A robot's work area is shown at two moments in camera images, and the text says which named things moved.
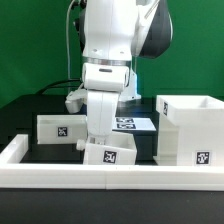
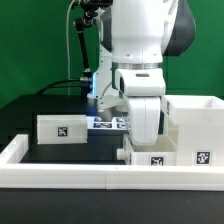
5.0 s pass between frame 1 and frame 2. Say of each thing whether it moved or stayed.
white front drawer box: moved
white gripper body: moved
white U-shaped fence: stayed
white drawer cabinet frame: stayed
